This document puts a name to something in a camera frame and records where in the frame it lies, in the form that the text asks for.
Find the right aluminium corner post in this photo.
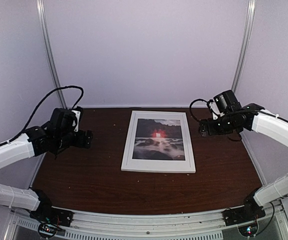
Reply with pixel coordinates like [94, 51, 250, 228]
[231, 0, 256, 93]

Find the aluminium front rail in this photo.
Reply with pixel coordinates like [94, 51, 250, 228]
[6, 192, 288, 240]

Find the left aluminium corner post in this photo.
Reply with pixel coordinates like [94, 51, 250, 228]
[35, 0, 67, 108]

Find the aluminium corner post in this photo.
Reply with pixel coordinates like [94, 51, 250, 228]
[231, 0, 256, 93]
[35, 0, 67, 108]

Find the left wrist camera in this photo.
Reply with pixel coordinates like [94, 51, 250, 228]
[47, 106, 83, 134]

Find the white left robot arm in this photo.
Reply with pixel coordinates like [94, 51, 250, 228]
[0, 126, 93, 222]

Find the clear acrylic sheet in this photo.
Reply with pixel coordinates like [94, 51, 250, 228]
[132, 118, 186, 160]

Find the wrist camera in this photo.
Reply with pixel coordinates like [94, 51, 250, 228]
[47, 106, 83, 134]
[207, 90, 242, 120]

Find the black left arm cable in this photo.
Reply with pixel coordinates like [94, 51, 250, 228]
[6, 85, 84, 145]

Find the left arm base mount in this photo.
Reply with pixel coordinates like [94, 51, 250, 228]
[28, 189, 73, 235]

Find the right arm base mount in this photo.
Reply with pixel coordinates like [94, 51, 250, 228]
[222, 192, 266, 238]

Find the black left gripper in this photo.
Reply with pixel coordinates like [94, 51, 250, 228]
[55, 128, 93, 150]

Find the black right camera cable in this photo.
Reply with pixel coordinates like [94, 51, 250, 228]
[189, 98, 242, 142]

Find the white picture frame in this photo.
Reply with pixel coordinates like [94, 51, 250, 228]
[120, 110, 197, 174]

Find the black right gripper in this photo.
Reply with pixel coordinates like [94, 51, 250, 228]
[199, 114, 236, 138]

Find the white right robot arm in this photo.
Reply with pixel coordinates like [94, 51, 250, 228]
[195, 100, 288, 221]

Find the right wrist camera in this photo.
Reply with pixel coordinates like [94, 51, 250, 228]
[207, 90, 242, 120]

